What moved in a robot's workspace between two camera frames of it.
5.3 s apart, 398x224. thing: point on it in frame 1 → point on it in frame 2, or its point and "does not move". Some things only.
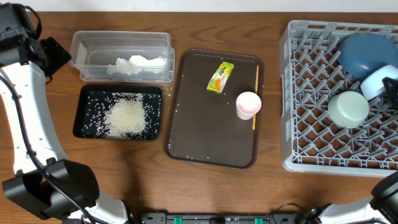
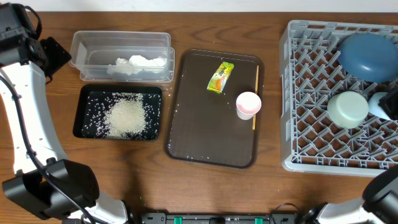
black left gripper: (55, 53) does not move
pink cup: (248, 103) does not move
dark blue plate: (360, 53) does not move
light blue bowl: (373, 83) → (373, 105)
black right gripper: (393, 99) → (390, 104)
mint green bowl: (348, 109) does not move
